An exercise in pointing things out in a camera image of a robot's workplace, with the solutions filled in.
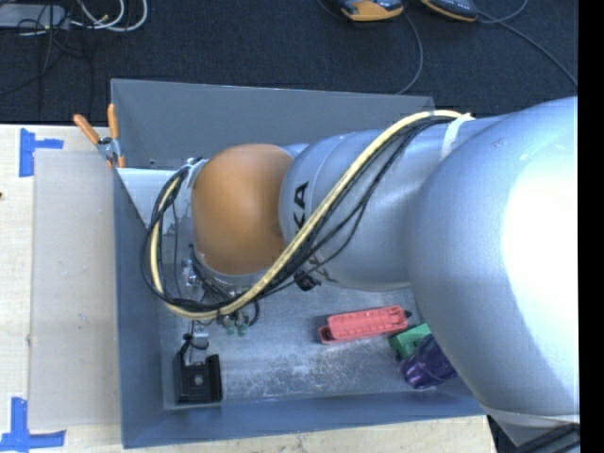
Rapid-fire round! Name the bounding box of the purple toy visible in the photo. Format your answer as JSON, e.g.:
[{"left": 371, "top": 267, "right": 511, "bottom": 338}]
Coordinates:
[{"left": 399, "top": 334, "right": 458, "bottom": 391}]

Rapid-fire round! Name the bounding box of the pale wood flat board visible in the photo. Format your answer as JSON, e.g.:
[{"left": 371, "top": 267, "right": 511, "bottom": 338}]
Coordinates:
[{"left": 26, "top": 150, "right": 120, "bottom": 432}]

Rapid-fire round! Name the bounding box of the grey metal bin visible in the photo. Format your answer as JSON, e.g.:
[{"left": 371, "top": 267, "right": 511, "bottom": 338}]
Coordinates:
[{"left": 109, "top": 78, "right": 488, "bottom": 450}]

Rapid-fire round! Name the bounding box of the black square bracket block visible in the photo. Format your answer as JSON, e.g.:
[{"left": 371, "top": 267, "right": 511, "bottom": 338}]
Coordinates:
[{"left": 171, "top": 353, "right": 225, "bottom": 406}]

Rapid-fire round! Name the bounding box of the black cylinder on white bracket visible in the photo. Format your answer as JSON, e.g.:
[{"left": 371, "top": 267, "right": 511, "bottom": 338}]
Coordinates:
[{"left": 293, "top": 269, "right": 323, "bottom": 293}]

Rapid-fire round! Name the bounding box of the green block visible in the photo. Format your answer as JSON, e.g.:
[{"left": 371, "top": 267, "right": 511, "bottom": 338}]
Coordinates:
[{"left": 387, "top": 323, "right": 433, "bottom": 361}]

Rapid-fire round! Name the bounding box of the red flat block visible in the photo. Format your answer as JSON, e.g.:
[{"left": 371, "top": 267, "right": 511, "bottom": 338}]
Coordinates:
[{"left": 318, "top": 304, "right": 410, "bottom": 345}]

